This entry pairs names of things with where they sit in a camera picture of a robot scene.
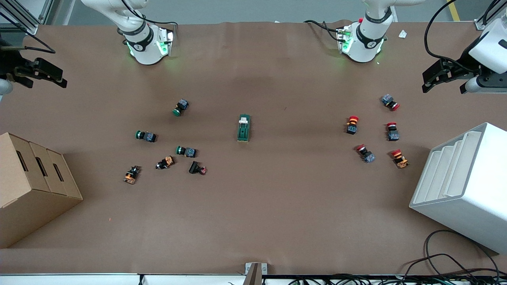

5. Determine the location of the green terminal block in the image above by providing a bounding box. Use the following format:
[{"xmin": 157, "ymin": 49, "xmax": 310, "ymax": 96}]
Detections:
[{"xmin": 237, "ymin": 114, "xmax": 252, "ymax": 143}]

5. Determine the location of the brown cardboard box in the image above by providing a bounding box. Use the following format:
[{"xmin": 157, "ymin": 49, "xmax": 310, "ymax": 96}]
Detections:
[{"xmin": 0, "ymin": 132, "xmax": 84, "ymax": 249}]

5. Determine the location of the white slotted storage rack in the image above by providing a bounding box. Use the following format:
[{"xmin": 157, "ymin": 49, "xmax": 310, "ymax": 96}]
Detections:
[{"xmin": 409, "ymin": 122, "xmax": 507, "ymax": 255}]

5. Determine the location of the brown paper table mat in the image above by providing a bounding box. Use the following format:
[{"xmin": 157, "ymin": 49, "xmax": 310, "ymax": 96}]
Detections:
[{"xmin": 0, "ymin": 20, "xmax": 507, "ymax": 276}]

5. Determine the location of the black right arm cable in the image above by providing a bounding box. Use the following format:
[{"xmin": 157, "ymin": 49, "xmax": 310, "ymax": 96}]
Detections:
[{"xmin": 0, "ymin": 11, "xmax": 56, "ymax": 54}]

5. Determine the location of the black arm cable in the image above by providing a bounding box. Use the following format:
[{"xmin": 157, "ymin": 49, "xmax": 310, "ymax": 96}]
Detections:
[
  {"xmin": 0, "ymin": 11, "xmax": 56, "ymax": 54},
  {"xmin": 424, "ymin": 0, "xmax": 482, "ymax": 74}
]

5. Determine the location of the aluminium frame profile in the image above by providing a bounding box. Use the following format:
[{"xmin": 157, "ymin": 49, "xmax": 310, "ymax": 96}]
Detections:
[
  {"xmin": 475, "ymin": 0, "xmax": 507, "ymax": 30},
  {"xmin": 0, "ymin": 0, "xmax": 54, "ymax": 35}
]

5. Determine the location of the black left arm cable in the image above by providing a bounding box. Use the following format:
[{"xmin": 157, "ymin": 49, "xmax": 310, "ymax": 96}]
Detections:
[{"xmin": 424, "ymin": 0, "xmax": 482, "ymax": 74}]

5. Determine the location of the black base power cable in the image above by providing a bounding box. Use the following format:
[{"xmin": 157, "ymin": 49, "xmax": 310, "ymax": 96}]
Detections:
[
  {"xmin": 121, "ymin": 0, "xmax": 179, "ymax": 27},
  {"xmin": 304, "ymin": 20, "xmax": 345, "ymax": 42}
]

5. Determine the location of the black looping floor cable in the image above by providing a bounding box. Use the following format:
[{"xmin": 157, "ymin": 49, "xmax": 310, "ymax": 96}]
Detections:
[{"xmin": 400, "ymin": 230, "xmax": 501, "ymax": 283}]

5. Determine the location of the white table edge rail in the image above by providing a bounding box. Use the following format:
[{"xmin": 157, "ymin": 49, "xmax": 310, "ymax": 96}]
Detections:
[{"xmin": 0, "ymin": 273, "xmax": 246, "ymax": 285}]

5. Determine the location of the black cable bundle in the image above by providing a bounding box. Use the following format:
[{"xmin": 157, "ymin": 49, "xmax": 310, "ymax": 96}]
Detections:
[{"xmin": 273, "ymin": 274, "xmax": 507, "ymax": 285}]

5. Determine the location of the metal bracket brown post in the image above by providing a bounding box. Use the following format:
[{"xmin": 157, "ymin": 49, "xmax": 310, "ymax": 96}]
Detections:
[{"xmin": 245, "ymin": 262, "xmax": 267, "ymax": 285}]

